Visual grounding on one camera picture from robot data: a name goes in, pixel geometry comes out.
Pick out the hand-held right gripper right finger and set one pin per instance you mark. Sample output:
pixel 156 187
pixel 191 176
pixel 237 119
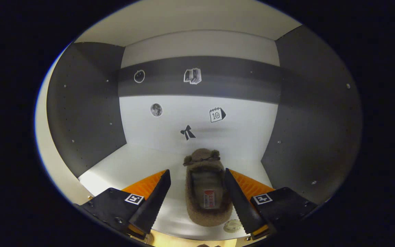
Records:
pixel 240 206

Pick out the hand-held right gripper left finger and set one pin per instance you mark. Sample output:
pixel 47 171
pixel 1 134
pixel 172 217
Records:
pixel 153 206

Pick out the brown fuzzy shoe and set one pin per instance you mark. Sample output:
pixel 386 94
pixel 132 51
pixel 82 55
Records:
pixel 206 218

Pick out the grey shoe cabinet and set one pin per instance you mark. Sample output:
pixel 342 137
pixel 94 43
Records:
pixel 81 103

